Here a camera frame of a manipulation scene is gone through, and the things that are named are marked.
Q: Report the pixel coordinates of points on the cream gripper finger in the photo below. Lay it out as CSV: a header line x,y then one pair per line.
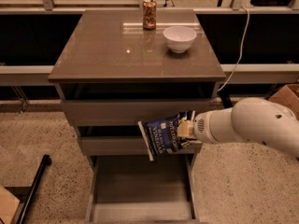
x,y
186,129

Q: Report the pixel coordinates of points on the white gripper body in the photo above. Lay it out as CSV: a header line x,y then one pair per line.
x,y
202,126

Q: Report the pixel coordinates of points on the blue chip bag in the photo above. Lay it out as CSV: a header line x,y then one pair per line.
x,y
161,136

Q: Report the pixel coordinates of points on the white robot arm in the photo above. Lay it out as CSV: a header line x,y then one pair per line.
x,y
250,120

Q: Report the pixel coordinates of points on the grey open bottom drawer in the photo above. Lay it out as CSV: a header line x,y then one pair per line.
x,y
134,190

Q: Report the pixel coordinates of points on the grey drawer cabinet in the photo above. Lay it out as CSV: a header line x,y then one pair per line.
x,y
110,56

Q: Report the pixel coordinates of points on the grey middle drawer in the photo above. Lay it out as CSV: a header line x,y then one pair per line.
x,y
109,145

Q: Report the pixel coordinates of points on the grey top drawer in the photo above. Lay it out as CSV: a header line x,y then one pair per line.
x,y
128,112

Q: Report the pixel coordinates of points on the cardboard box right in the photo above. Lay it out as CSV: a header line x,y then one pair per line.
x,y
288,95

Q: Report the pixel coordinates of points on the white bowl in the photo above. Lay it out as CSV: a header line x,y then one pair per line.
x,y
179,38

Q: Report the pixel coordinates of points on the gold soda can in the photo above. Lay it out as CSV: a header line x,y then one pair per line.
x,y
149,14

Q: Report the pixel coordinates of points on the black pole on floor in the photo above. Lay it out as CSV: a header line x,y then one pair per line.
x,y
46,161

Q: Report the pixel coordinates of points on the wooden board bottom left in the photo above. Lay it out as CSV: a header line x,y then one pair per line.
x,y
8,206

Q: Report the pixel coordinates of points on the black bracket behind cabinet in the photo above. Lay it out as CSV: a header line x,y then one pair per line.
x,y
225,98

